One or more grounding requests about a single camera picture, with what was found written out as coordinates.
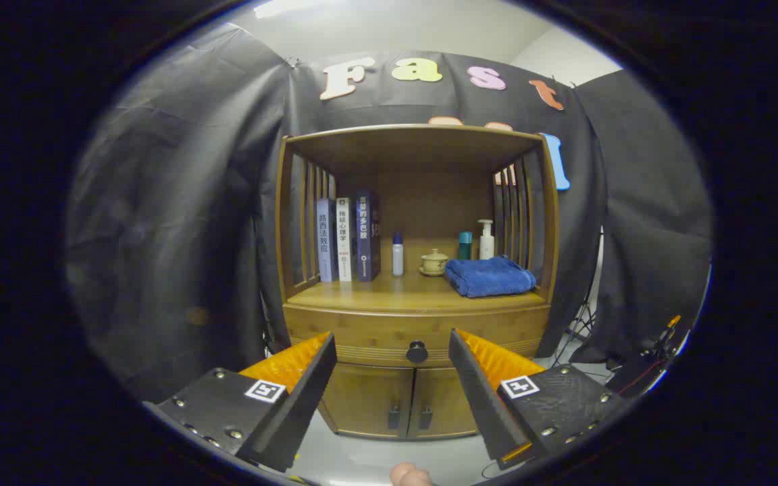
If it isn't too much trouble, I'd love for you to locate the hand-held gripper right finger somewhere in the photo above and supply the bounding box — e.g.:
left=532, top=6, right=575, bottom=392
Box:
left=448, top=329, right=626, bottom=471

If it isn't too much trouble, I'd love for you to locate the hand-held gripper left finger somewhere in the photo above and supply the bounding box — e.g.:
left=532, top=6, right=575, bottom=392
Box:
left=148, top=331, right=338, bottom=473

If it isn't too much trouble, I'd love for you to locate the wooden drawer with black knob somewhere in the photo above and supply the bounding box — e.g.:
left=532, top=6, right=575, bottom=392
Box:
left=282, top=304, right=552, bottom=369

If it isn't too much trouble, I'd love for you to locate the wooden cabinet door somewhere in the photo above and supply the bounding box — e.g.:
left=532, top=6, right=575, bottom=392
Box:
left=408, top=367, right=481, bottom=439
left=318, top=363, right=417, bottom=439

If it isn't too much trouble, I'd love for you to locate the wooden countertop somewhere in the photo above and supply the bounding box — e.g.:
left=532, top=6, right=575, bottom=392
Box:
left=286, top=270, right=546, bottom=313

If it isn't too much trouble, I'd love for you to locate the wooden cabinet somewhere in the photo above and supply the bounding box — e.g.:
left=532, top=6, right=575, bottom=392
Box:
left=274, top=124, right=560, bottom=441

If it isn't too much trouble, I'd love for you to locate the folded blue towel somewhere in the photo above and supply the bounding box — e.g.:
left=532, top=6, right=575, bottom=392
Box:
left=444, top=256, right=537, bottom=299

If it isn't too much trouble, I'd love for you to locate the black tripod stand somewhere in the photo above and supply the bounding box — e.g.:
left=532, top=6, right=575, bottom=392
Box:
left=561, top=229, right=606, bottom=358

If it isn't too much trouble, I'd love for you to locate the beige lidded teacup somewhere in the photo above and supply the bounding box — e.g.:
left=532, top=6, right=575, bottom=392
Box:
left=419, top=248, right=450, bottom=277

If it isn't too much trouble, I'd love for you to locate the white pump bottle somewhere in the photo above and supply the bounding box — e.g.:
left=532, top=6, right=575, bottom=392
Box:
left=477, top=219, right=496, bottom=261

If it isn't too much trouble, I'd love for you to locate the pale blue book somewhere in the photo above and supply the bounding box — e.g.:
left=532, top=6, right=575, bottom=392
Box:
left=316, top=198, right=337, bottom=283

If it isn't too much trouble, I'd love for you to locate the black device with orange part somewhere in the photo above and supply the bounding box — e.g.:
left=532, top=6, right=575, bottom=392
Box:
left=608, top=314, right=690, bottom=399

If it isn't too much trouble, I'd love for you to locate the white book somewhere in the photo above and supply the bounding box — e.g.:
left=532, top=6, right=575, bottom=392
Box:
left=335, top=196, right=353, bottom=282

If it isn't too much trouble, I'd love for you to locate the dark blue book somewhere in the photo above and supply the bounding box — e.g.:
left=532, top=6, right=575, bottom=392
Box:
left=354, top=190, right=382, bottom=282

